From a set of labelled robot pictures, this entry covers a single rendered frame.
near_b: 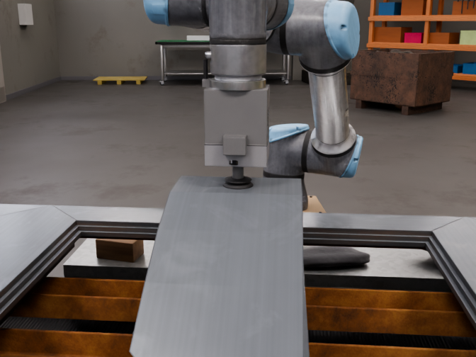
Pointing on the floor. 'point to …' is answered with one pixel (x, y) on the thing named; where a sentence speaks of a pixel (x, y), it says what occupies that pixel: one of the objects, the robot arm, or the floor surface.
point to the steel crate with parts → (402, 78)
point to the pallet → (120, 79)
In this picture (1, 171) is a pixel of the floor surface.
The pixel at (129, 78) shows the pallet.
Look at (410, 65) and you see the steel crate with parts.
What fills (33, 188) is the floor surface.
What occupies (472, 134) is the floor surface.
